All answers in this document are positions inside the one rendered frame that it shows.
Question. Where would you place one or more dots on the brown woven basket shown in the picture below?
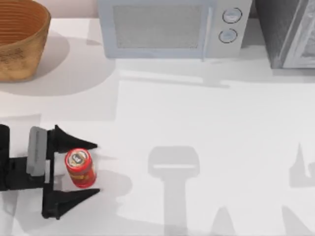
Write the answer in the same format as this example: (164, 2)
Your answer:
(22, 56)

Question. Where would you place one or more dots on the microwave oven door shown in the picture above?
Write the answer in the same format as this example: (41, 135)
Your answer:
(157, 50)

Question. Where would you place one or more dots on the round microwave knob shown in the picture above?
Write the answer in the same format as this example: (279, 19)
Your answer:
(228, 36)
(232, 15)

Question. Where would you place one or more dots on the red can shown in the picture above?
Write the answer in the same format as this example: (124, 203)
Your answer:
(81, 169)

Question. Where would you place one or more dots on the pale grey rounded box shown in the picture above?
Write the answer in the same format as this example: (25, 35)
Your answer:
(37, 152)

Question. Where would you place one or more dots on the pale microwave oven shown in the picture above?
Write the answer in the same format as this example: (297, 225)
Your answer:
(242, 24)

